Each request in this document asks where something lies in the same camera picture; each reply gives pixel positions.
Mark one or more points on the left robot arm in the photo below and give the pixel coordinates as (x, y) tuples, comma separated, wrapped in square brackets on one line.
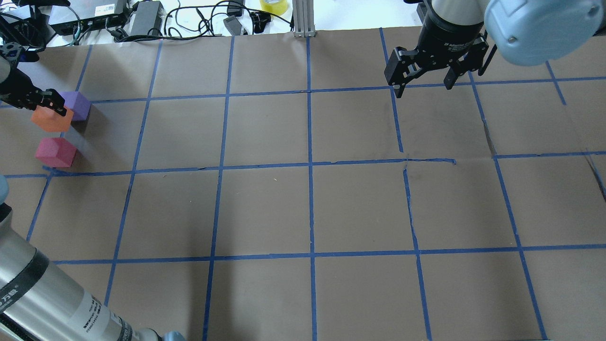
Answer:
[(39, 301)]

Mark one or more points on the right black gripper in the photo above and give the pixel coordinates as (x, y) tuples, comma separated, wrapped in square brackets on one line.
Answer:
[(449, 29)]

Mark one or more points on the purple foam block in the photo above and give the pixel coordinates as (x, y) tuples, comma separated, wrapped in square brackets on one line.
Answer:
[(77, 103)]

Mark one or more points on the yellow tape roll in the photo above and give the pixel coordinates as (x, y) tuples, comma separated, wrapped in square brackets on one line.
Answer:
[(275, 7)]

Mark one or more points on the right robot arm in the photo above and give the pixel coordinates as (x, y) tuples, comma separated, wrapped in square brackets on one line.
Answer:
[(526, 32)]

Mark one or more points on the red foam block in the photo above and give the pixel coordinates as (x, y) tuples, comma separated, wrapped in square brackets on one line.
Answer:
[(56, 152)]

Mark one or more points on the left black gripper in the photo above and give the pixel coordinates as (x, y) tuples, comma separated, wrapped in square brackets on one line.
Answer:
[(18, 89)]

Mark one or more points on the black power adapter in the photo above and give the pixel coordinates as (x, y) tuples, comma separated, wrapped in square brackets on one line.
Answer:
[(147, 18)]

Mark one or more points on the orange foam block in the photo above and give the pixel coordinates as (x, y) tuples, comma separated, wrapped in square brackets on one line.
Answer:
[(50, 121)]

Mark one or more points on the aluminium frame post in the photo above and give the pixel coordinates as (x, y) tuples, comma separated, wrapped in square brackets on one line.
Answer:
[(303, 18)]

